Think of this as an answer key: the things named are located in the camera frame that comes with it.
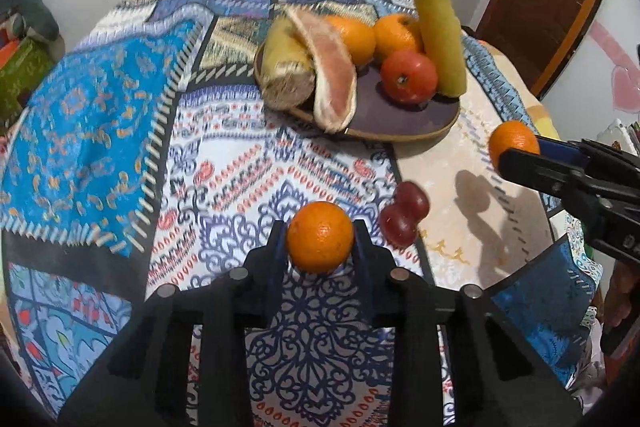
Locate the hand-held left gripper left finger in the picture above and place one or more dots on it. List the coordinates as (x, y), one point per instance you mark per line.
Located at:
(277, 259)

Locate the patchwork patterned blanket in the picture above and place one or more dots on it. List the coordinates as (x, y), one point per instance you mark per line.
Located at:
(100, 117)

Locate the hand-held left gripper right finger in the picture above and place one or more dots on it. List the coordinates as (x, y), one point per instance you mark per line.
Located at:
(361, 259)

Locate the yellow cartoon bedsheet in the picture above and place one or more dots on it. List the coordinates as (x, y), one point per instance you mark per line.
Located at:
(542, 119)

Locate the small tangerine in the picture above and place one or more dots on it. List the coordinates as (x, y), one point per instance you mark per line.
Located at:
(320, 237)
(512, 137)

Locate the yellow-green sugarcane piece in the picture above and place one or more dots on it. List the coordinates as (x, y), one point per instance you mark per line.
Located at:
(283, 57)
(440, 37)

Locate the round dark wooden plate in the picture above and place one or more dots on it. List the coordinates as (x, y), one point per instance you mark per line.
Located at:
(400, 122)

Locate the person's right hand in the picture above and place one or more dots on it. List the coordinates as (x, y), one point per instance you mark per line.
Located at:
(622, 292)

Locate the large orange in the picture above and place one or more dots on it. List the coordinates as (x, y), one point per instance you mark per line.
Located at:
(395, 34)
(356, 39)

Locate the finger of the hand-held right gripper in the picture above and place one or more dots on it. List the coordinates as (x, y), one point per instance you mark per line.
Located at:
(560, 149)
(540, 172)

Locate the white papers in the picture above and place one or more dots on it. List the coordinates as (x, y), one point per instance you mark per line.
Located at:
(622, 132)

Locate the grey shark plush toy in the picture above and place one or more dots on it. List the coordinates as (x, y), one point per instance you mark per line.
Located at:
(30, 7)

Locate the peeled pomelo segment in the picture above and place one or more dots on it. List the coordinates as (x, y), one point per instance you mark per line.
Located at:
(332, 77)

